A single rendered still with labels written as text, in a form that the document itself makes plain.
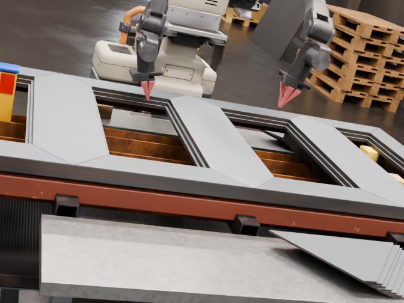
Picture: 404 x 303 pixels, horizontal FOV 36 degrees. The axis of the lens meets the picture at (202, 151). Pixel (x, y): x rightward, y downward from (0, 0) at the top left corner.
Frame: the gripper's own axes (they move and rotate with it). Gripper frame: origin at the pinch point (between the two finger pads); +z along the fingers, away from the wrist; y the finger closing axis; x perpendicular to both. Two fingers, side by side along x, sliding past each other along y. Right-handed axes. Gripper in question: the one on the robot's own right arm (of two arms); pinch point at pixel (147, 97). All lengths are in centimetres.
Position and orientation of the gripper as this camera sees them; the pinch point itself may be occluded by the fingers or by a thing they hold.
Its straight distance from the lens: 207.1
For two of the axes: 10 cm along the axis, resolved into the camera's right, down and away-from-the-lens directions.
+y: 9.7, -0.9, 2.2
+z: 0.0, 9.2, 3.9
